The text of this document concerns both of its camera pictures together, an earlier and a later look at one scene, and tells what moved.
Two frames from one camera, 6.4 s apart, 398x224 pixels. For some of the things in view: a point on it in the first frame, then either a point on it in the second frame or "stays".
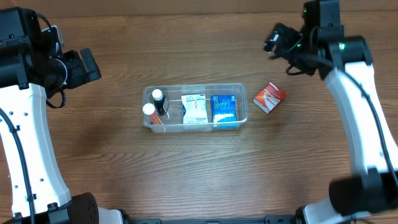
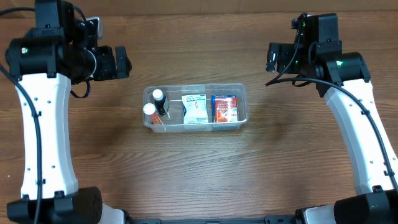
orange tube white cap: (149, 109) stays
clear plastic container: (199, 107) stays
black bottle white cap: (160, 101) stays
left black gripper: (78, 69) to (109, 63)
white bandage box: (194, 109) stays
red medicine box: (269, 98) to (226, 109)
